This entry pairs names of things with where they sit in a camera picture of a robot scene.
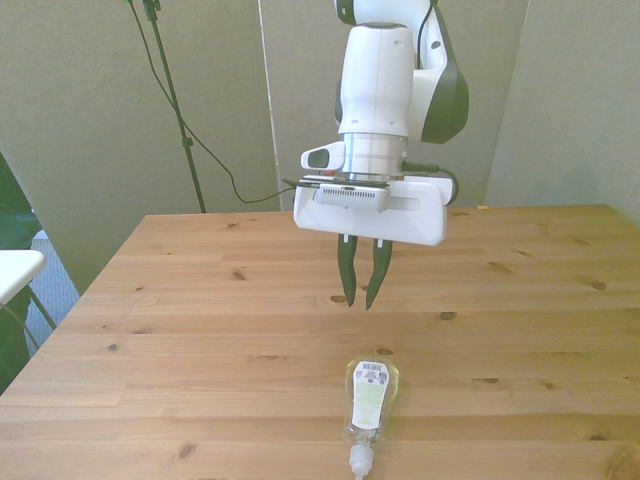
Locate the black tripod stand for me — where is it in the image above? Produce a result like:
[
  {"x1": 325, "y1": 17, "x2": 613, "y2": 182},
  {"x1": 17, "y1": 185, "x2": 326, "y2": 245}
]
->
[{"x1": 142, "y1": 0, "x2": 208, "y2": 214}]

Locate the long black cable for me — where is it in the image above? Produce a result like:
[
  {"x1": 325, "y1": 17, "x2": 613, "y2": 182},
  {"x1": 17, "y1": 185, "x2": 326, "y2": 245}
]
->
[{"x1": 124, "y1": 0, "x2": 297, "y2": 205}]

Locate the white side table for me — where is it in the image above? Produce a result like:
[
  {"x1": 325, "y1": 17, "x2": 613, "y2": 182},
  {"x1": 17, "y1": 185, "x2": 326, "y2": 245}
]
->
[{"x1": 0, "y1": 249, "x2": 57, "y2": 331}]

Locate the clear sanitizer pump bottle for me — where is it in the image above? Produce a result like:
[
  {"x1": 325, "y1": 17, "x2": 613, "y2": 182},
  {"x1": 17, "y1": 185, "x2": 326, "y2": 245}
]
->
[{"x1": 341, "y1": 355, "x2": 401, "y2": 480}]

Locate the dark green plant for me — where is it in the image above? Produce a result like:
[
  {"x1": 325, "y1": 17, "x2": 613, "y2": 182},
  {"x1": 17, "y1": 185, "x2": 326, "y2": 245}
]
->
[{"x1": 0, "y1": 152, "x2": 42, "y2": 391}]

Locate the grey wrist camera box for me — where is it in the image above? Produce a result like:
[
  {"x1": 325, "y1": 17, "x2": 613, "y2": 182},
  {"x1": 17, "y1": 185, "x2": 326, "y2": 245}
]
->
[{"x1": 314, "y1": 183, "x2": 392, "y2": 214}]

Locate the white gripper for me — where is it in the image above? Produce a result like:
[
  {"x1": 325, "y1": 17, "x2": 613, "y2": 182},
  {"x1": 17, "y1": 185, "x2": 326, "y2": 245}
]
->
[{"x1": 293, "y1": 175, "x2": 454, "y2": 311}]

